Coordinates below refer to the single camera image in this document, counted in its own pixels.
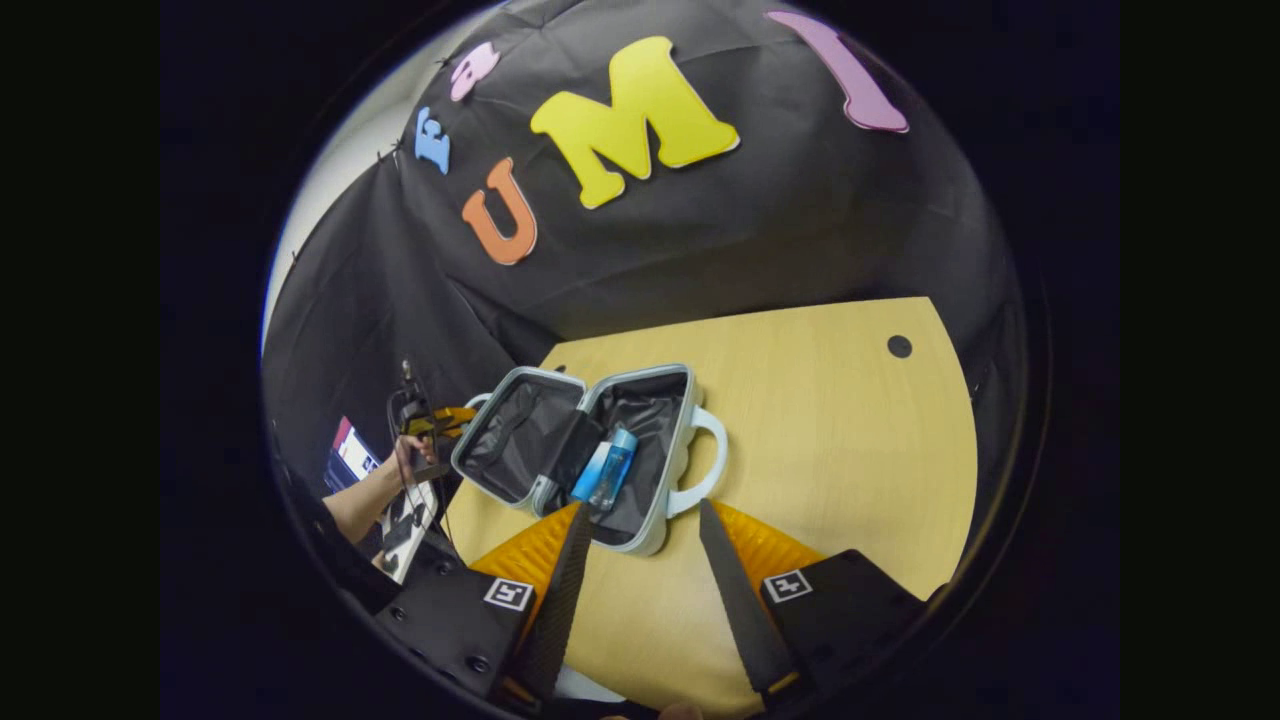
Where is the printed banner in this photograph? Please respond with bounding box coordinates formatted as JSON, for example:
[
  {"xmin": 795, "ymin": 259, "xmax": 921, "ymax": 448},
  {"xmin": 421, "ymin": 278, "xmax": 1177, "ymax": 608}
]
[{"xmin": 324, "ymin": 416, "xmax": 384, "ymax": 494}]

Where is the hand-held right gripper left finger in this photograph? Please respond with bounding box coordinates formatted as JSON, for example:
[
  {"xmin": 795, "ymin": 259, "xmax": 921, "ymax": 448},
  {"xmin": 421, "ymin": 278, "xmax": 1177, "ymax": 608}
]
[{"xmin": 375, "ymin": 502, "xmax": 593, "ymax": 707}]

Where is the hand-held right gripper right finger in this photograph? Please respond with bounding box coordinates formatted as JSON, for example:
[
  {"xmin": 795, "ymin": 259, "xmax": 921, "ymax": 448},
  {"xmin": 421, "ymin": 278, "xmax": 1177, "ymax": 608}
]
[{"xmin": 698, "ymin": 498, "xmax": 927, "ymax": 701}]

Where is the blue bottle with pale cap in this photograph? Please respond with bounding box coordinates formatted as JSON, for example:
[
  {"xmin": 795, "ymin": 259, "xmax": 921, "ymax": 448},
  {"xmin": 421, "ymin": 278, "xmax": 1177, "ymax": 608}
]
[{"xmin": 590, "ymin": 427, "xmax": 640, "ymax": 512}]

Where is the white side table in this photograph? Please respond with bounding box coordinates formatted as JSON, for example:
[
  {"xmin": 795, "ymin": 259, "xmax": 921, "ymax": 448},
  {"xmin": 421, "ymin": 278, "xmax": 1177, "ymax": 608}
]
[{"xmin": 378, "ymin": 480, "xmax": 442, "ymax": 585}]

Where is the blue skin care tube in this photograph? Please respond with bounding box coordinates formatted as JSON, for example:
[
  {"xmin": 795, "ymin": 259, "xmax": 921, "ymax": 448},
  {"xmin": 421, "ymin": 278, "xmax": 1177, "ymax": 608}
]
[{"xmin": 569, "ymin": 440, "xmax": 614, "ymax": 504}]

